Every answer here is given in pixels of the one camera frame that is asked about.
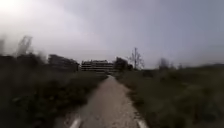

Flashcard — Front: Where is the dark tree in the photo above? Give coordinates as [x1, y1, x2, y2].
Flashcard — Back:
[113, 56, 134, 72]

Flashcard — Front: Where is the long multi-storey building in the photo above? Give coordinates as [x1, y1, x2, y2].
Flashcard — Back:
[79, 59, 116, 74]

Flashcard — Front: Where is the bare tree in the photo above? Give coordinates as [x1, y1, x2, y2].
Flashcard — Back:
[127, 47, 146, 70]

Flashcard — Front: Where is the pale gravel dirt path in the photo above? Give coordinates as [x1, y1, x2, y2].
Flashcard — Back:
[53, 75, 150, 128]

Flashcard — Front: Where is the dark multi-storey building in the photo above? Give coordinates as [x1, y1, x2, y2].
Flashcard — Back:
[47, 54, 80, 73]

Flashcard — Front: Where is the robot's own part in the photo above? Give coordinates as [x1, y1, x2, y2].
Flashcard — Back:
[136, 119, 149, 128]
[69, 117, 82, 128]

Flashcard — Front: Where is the dark scrub verge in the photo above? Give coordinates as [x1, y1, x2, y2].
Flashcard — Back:
[114, 63, 224, 128]

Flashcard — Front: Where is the low green scrub verge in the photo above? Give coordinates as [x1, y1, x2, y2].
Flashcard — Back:
[0, 53, 108, 128]

